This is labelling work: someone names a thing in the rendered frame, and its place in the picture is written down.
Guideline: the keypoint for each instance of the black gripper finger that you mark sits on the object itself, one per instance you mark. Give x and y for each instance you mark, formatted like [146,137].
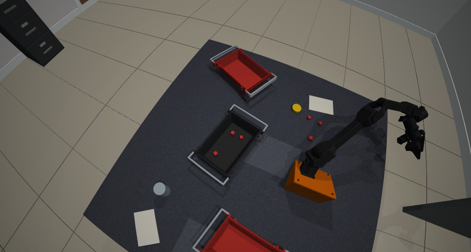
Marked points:
[417,153]
[421,140]

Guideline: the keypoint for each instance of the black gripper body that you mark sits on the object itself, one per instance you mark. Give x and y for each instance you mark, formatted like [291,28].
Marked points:
[414,135]

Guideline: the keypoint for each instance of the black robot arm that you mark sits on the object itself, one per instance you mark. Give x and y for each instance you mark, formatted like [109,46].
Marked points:
[367,116]

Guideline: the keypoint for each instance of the grey cylinder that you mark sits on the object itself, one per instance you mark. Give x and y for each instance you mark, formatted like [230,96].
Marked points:
[161,189]

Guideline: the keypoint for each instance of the yellow flat cylinder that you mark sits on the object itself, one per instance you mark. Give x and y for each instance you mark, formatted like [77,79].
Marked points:
[296,108]

